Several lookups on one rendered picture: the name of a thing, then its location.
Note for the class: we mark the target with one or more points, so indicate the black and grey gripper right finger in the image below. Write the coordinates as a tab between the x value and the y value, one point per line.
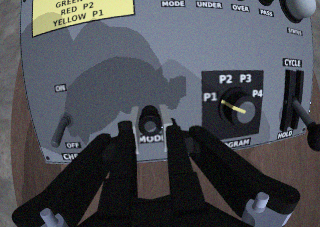
257	199

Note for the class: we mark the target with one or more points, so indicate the grey control panel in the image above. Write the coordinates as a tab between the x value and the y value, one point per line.
86	63

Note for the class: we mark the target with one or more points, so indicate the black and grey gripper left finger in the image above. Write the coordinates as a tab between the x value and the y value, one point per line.
66	199

